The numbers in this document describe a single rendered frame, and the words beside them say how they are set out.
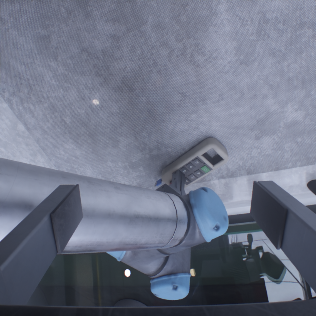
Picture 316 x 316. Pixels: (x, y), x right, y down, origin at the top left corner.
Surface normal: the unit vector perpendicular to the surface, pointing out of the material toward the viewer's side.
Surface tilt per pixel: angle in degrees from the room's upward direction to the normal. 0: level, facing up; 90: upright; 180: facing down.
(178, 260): 79
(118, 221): 66
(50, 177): 105
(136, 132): 0
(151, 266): 24
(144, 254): 16
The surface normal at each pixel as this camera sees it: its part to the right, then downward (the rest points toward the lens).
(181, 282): 0.52, -0.59
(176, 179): -0.73, -0.58
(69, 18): -0.12, 0.63
